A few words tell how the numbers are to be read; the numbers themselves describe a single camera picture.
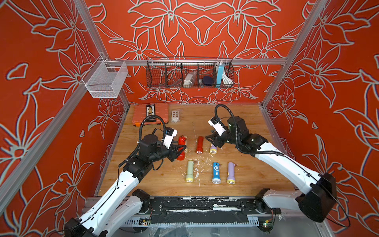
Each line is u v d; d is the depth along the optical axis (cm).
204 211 73
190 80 91
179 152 67
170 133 61
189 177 79
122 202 48
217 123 65
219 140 67
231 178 79
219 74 86
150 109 107
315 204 46
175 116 107
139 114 108
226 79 92
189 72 96
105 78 93
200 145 93
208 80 96
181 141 68
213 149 90
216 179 79
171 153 61
